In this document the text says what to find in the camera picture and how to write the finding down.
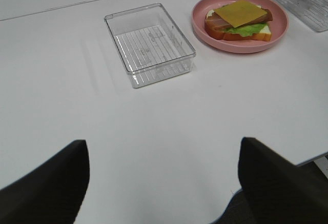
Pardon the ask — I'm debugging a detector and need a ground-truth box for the yellow cheese slice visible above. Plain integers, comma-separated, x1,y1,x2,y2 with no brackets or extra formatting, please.
214,0,267,28

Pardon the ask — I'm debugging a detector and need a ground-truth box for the brown bacon strip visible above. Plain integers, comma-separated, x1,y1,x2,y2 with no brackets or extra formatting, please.
252,9,273,24

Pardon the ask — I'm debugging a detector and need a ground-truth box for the pink bacon strip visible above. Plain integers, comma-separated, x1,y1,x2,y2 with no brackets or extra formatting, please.
205,12,232,31

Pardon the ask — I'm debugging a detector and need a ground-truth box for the clear left plastic tray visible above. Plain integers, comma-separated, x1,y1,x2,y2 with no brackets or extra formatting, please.
104,3,196,89

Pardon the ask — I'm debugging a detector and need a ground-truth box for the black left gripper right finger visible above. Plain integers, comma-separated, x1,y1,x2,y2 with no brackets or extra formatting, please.
238,137,327,223

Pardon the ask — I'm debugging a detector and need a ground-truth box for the bread slice from tray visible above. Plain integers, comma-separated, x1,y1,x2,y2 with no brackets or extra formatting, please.
204,9,272,42

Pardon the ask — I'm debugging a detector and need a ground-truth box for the pink round plate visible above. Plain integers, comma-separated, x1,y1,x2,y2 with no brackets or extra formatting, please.
191,0,289,53

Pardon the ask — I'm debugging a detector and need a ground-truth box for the green lettuce leaf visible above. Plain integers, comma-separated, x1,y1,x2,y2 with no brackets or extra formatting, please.
223,23,271,37

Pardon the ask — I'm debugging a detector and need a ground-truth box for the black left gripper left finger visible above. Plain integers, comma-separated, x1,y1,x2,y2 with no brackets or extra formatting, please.
1,140,90,223

